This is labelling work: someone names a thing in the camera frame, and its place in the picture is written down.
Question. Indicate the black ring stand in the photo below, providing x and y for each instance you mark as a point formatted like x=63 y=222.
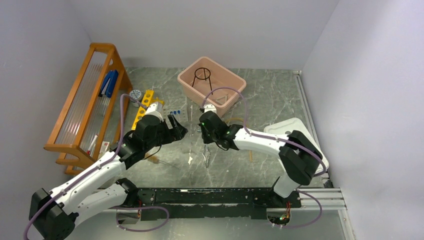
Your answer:
x=202 y=80

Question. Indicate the yellow rubber tubing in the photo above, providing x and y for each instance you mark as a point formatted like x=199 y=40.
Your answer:
x=239 y=120

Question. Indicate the metal crucible tongs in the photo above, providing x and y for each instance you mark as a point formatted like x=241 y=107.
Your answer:
x=207 y=155

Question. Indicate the pink plastic bin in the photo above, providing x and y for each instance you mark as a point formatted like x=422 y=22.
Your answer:
x=222 y=80

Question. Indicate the yellow test tube rack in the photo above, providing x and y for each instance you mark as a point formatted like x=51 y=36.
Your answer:
x=147 y=99

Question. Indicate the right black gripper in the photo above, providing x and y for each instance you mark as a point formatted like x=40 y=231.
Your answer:
x=207 y=140

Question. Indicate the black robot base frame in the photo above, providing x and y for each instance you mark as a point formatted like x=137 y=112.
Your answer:
x=192 y=203

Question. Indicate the white clay triangle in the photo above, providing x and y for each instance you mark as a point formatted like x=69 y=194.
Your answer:
x=221 y=99

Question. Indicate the wrist white camera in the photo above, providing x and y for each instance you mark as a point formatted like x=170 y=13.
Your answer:
x=209 y=108
x=155 y=109

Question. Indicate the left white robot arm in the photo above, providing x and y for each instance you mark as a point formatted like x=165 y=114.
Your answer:
x=57 y=212

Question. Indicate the clear acrylic tube rack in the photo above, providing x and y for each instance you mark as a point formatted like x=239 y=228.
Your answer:
x=181 y=118

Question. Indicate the brown test tube brush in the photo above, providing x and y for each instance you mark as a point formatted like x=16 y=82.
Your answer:
x=155 y=160

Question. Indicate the wooden drying rack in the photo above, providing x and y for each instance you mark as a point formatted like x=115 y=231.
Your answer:
x=84 y=114

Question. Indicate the white plastic lid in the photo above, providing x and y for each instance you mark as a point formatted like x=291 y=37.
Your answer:
x=295 y=124

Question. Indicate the blue clamp on rack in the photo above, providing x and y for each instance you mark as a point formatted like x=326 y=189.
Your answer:
x=108 y=84

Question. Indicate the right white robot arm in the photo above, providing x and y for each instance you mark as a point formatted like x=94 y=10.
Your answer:
x=298 y=156

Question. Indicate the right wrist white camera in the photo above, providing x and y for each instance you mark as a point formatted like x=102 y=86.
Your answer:
x=209 y=108

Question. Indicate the red tipped glass thermometer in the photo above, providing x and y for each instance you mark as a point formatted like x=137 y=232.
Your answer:
x=92 y=144

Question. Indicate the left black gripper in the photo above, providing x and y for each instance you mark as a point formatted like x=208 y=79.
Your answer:
x=180 y=130

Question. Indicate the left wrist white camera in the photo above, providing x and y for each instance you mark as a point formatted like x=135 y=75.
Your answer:
x=155 y=109

